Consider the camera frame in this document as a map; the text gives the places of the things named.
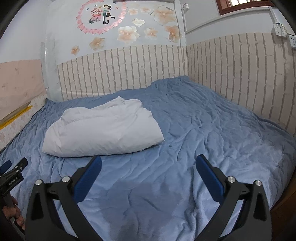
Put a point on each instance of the small white wall switch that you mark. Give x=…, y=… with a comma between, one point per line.
x=186, y=7

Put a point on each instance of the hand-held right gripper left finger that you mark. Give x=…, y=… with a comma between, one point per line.
x=91, y=176

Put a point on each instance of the blue bed blanket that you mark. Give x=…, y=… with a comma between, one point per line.
x=196, y=120

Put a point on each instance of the person's left hand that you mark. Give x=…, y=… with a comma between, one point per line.
x=13, y=215

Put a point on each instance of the wooden window frame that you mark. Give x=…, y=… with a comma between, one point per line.
x=242, y=5

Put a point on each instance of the floral patterned mattress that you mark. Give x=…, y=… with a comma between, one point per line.
x=16, y=129

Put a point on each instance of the yellow strip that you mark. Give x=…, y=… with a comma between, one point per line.
x=13, y=118

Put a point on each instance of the wooden bed frame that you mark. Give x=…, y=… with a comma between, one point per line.
x=285, y=199

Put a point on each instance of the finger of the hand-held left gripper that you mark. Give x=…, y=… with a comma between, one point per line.
x=20, y=163
x=5, y=165

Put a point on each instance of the white wall socket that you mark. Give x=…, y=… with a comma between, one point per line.
x=278, y=29

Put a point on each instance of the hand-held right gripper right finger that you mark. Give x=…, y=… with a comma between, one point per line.
x=208, y=176

